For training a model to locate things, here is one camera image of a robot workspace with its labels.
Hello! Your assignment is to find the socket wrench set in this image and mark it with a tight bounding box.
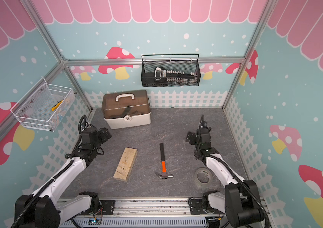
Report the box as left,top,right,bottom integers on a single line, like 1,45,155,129
154,67,199,86

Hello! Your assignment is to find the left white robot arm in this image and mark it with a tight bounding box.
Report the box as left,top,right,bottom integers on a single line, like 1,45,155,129
11,116,112,228

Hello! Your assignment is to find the white wire mesh basket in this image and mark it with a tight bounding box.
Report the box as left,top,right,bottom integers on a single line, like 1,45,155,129
10,79,76,132

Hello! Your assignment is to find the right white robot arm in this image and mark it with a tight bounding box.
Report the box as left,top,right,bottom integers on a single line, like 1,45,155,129
186,116,271,228

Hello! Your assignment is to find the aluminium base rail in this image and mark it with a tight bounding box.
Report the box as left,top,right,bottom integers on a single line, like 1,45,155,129
61,197,231,228

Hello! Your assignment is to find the clear tape roll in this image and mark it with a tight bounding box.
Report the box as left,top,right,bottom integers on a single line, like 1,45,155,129
194,167,213,188

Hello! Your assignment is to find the yellow utility knife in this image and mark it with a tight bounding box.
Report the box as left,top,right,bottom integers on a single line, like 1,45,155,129
51,100,63,111

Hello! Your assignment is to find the orange black claw hammer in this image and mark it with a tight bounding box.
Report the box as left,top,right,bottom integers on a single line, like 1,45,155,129
155,143,173,180

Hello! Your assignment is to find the black wire mesh basket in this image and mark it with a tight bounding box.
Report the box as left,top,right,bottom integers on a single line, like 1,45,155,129
141,54,201,87

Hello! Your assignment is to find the wooden block with nails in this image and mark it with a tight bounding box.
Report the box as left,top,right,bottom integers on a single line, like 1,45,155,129
113,147,138,181

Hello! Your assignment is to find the brown lid white toolbox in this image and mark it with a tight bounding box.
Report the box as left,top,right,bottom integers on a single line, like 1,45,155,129
102,90,151,129

